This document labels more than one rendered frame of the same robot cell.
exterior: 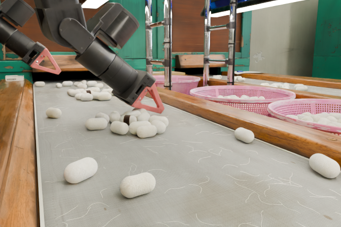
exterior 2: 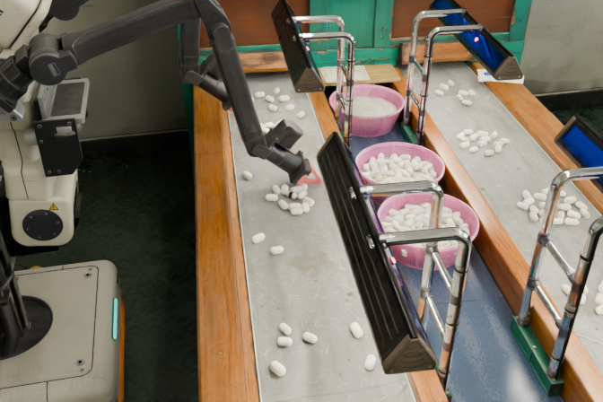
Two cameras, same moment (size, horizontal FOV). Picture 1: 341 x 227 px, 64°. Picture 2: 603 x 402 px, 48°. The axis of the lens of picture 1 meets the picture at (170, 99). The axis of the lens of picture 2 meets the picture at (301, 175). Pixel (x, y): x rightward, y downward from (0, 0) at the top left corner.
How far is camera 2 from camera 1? 1.45 m
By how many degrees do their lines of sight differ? 28
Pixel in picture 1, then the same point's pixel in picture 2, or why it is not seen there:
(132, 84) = (296, 171)
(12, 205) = (237, 251)
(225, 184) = (311, 255)
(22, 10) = not seen: hidden behind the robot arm
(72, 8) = (259, 139)
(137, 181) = (275, 249)
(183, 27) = (415, 4)
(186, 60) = not seen: hidden behind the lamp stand
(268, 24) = not seen: outside the picture
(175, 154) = (303, 232)
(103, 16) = (278, 135)
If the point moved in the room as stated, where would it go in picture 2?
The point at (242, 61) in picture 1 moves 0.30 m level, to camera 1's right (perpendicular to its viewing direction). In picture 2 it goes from (511, 45) to (590, 54)
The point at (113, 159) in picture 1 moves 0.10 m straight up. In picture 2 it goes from (274, 231) to (273, 199)
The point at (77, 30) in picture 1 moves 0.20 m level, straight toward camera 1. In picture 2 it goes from (261, 150) to (257, 190)
